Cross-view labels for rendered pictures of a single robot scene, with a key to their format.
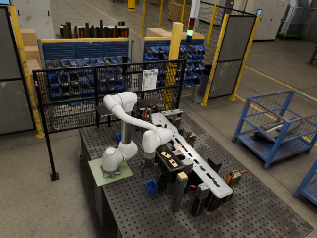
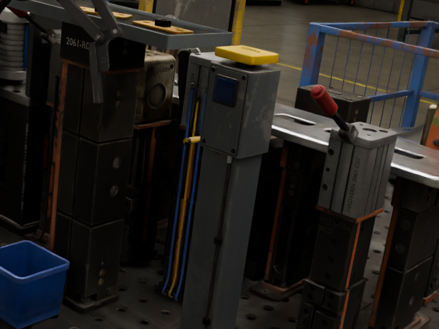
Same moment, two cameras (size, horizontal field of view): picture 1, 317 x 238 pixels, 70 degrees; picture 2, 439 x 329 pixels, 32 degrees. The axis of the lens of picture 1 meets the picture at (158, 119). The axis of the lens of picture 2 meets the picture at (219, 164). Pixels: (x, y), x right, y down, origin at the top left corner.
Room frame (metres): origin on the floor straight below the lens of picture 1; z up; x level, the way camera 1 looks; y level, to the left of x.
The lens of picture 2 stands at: (0.41, 0.13, 1.31)
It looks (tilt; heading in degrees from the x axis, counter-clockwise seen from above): 17 degrees down; 338
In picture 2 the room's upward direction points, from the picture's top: 8 degrees clockwise
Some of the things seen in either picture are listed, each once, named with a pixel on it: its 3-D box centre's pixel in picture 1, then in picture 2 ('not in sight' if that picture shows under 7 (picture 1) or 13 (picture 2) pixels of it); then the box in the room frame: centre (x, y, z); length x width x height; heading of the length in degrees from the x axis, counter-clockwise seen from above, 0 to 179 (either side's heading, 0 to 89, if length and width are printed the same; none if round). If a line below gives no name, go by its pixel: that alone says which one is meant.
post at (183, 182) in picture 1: (178, 194); (222, 224); (1.32, -0.25, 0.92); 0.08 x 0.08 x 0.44; 32
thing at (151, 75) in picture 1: (149, 80); not in sight; (2.83, 0.18, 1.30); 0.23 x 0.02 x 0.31; 122
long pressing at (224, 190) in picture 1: (182, 146); (150, 76); (1.90, -0.29, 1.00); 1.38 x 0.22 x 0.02; 32
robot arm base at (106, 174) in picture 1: (111, 169); not in sight; (1.68, 0.43, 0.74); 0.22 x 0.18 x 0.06; 28
